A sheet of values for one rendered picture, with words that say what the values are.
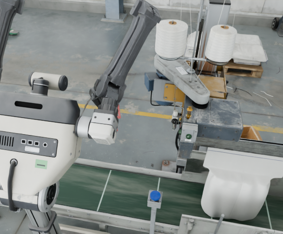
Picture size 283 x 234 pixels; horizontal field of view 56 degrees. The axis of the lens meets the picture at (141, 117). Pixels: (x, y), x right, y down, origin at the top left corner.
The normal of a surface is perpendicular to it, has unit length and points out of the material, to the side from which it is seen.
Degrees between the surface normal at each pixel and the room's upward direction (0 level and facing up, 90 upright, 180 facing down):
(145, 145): 0
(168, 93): 90
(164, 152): 0
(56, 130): 50
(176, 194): 0
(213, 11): 90
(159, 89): 90
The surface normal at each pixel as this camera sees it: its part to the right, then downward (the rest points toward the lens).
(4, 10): 0.27, 0.26
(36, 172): -0.12, 0.00
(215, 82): 0.02, -0.76
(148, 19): 0.33, 0.44
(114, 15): -0.18, 0.63
